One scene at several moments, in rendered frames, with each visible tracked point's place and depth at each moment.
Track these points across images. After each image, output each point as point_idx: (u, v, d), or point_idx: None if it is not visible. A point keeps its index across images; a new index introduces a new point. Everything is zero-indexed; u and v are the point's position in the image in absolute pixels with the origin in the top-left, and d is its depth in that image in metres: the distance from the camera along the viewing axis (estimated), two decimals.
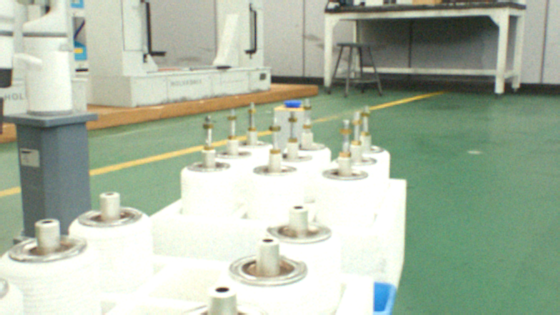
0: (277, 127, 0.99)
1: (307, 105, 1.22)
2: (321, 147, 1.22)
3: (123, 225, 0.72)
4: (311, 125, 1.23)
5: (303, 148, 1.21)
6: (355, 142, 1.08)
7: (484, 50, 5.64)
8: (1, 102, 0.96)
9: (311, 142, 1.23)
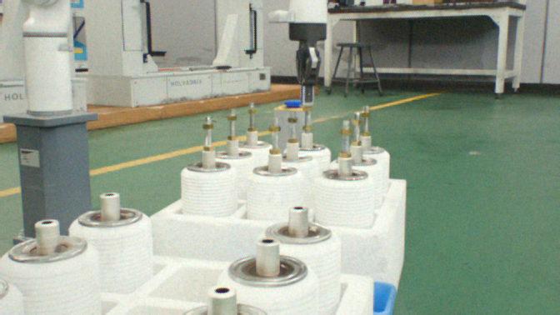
0: (277, 127, 0.99)
1: (306, 106, 1.23)
2: (321, 147, 1.22)
3: (123, 225, 0.72)
4: (306, 127, 1.22)
5: (303, 148, 1.21)
6: (355, 142, 1.08)
7: (484, 50, 5.64)
8: (297, 61, 1.27)
9: (310, 142, 1.23)
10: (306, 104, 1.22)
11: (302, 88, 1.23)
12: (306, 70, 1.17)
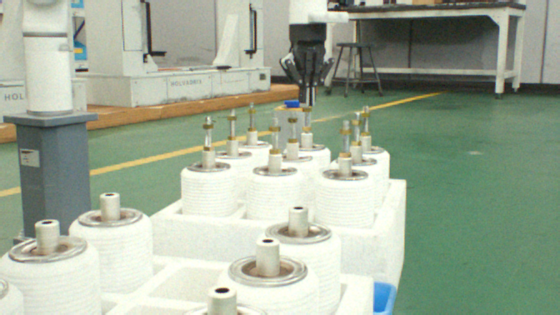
0: (277, 127, 0.99)
1: (309, 107, 1.22)
2: (321, 147, 1.22)
3: (123, 225, 0.72)
4: (303, 127, 1.24)
5: (303, 148, 1.21)
6: (355, 142, 1.08)
7: (484, 50, 5.64)
8: (286, 64, 1.17)
9: (310, 142, 1.23)
10: (309, 105, 1.22)
11: (306, 90, 1.20)
12: (327, 70, 1.23)
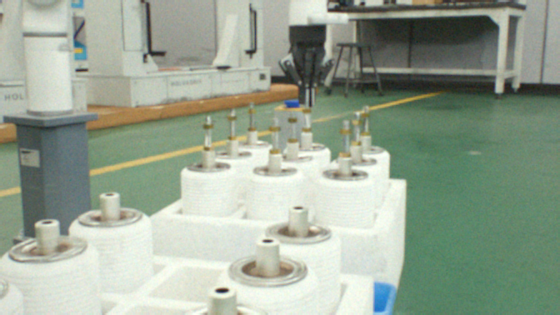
0: (277, 127, 0.99)
1: (304, 107, 1.22)
2: (321, 147, 1.22)
3: (123, 225, 0.72)
4: (311, 128, 1.23)
5: (303, 148, 1.21)
6: (355, 142, 1.08)
7: (484, 50, 5.64)
8: (285, 66, 1.17)
9: (310, 142, 1.23)
10: (309, 106, 1.22)
11: (305, 91, 1.21)
12: (327, 71, 1.23)
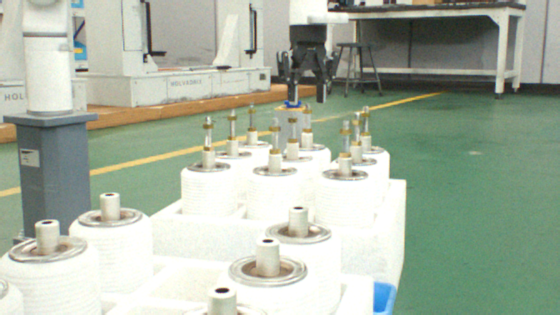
0: (277, 127, 0.99)
1: (309, 108, 1.22)
2: (321, 147, 1.22)
3: (123, 225, 0.72)
4: (305, 128, 1.24)
5: (303, 148, 1.21)
6: (355, 142, 1.08)
7: (484, 50, 5.64)
8: (282, 56, 1.16)
9: (311, 142, 1.23)
10: (320, 102, 1.24)
11: (294, 88, 1.19)
12: (334, 65, 1.23)
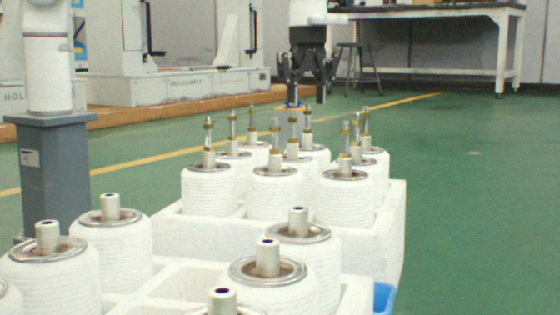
0: (277, 127, 0.99)
1: (305, 109, 1.22)
2: (321, 147, 1.22)
3: (123, 225, 0.72)
4: (311, 130, 1.23)
5: (303, 148, 1.21)
6: (355, 142, 1.08)
7: (484, 50, 5.64)
8: (282, 57, 1.16)
9: (311, 142, 1.23)
10: (320, 103, 1.24)
11: (294, 89, 1.19)
12: (334, 66, 1.23)
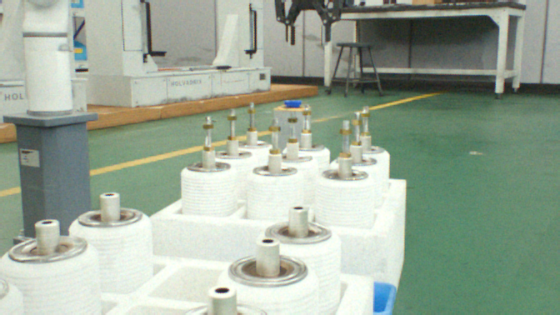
0: (277, 127, 0.99)
1: (308, 110, 1.22)
2: (319, 147, 1.22)
3: (123, 225, 0.72)
4: (304, 129, 1.24)
5: (301, 148, 1.21)
6: (355, 142, 1.08)
7: (484, 50, 5.64)
8: None
9: (309, 142, 1.23)
10: (293, 44, 1.22)
11: (327, 28, 1.19)
12: (282, 7, 1.22)
